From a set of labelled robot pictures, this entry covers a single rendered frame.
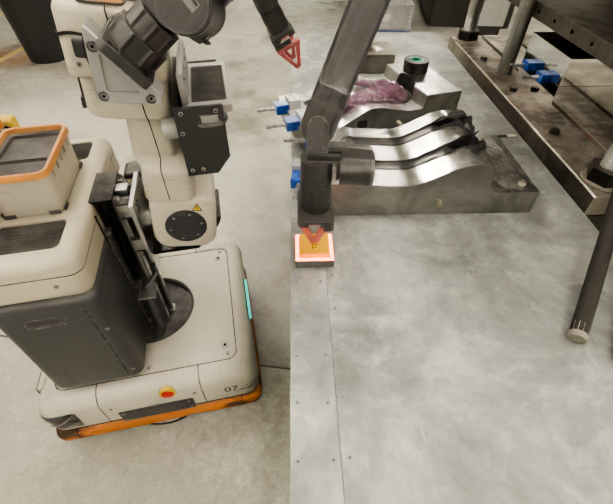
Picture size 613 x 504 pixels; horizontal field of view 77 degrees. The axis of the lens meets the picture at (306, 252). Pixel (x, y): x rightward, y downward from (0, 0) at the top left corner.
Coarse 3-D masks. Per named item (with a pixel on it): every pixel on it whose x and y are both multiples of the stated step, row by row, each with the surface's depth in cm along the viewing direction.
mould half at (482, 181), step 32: (352, 128) 104; (416, 128) 100; (448, 128) 94; (448, 160) 87; (480, 160) 84; (512, 160) 98; (352, 192) 87; (384, 192) 87; (416, 192) 88; (448, 192) 88; (480, 192) 88; (512, 192) 88
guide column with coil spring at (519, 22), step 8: (528, 0) 137; (536, 0) 137; (520, 8) 140; (528, 8) 139; (520, 16) 141; (528, 16) 140; (520, 24) 142; (528, 24) 143; (512, 32) 146; (520, 32) 144; (512, 40) 147; (520, 40) 146; (504, 48) 152; (512, 48) 148; (504, 56) 152; (512, 56) 150; (504, 64) 153; (504, 72) 154
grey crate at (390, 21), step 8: (392, 0) 395; (400, 0) 394; (408, 0) 387; (392, 8) 368; (400, 8) 368; (408, 8) 367; (384, 16) 373; (392, 16) 372; (400, 16) 372; (408, 16) 372; (384, 24) 378; (392, 24) 378; (400, 24) 377; (408, 24) 376
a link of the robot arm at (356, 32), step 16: (352, 0) 55; (368, 0) 54; (384, 0) 54; (352, 16) 55; (368, 16) 55; (336, 32) 58; (352, 32) 56; (368, 32) 56; (336, 48) 57; (352, 48) 57; (368, 48) 58; (336, 64) 58; (352, 64) 58; (320, 80) 59; (336, 80) 59; (352, 80) 59; (320, 96) 60; (336, 96) 59; (304, 112) 61; (320, 112) 61; (336, 112) 60; (304, 128) 62; (336, 128) 62
